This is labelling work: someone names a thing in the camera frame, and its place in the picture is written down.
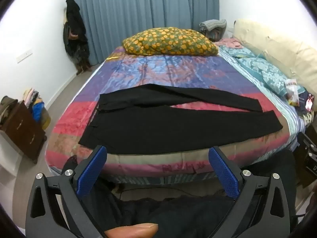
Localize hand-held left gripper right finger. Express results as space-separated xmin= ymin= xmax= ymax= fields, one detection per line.
xmin=208 ymin=146 xmax=291 ymax=238

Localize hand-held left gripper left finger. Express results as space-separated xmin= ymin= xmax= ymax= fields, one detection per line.
xmin=25 ymin=145 xmax=107 ymax=238

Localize black pants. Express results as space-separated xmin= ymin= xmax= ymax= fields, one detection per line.
xmin=78 ymin=84 xmax=283 ymax=155

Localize person's left hand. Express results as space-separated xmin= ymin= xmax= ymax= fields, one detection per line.
xmin=104 ymin=223 xmax=159 ymax=238

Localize dark printed packet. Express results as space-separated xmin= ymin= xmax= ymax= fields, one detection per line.
xmin=298 ymin=92 xmax=315 ymax=112

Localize person's dark clothing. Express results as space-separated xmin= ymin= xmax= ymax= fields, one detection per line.
xmin=109 ymin=193 xmax=236 ymax=238

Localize white and red snack packet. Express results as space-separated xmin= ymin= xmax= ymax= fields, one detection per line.
xmin=285 ymin=79 xmax=300 ymax=106

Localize dark wooden nightstand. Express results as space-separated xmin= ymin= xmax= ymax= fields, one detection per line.
xmin=0 ymin=102 xmax=47 ymax=164

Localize white cabinet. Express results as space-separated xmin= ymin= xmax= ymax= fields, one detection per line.
xmin=0 ymin=129 xmax=21 ymax=179

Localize pile of colourful clothes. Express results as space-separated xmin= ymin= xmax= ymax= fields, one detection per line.
xmin=23 ymin=88 xmax=51 ymax=129

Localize teal floral blanket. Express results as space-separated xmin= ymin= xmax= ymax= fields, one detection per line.
xmin=218 ymin=46 xmax=305 ymax=97

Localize olive cloth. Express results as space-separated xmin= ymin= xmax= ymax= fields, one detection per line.
xmin=0 ymin=95 xmax=19 ymax=126

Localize cream padded headboard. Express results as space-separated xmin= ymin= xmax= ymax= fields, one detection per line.
xmin=231 ymin=18 xmax=317 ymax=97

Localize pink cloth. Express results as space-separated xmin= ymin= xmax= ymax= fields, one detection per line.
xmin=215 ymin=38 xmax=244 ymax=49

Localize orange floral pillow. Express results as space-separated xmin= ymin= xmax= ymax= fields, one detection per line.
xmin=123 ymin=27 xmax=219 ymax=56

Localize black hanging coat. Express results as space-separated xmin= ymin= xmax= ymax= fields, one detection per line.
xmin=62 ymin=0 xmax=93 ymax=76

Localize grey knit blanket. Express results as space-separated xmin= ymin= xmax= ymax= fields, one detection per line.
xmin=199 ymin=19 xmax=227 ymax=41

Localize blue-grey curtain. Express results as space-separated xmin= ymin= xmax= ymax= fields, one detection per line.
xmin=69 ymin=0 xmax=220 ymax=66

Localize white wall switch plate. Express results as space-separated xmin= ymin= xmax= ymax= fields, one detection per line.
xmin=16 ymin=50 xmax=33 ymax=62

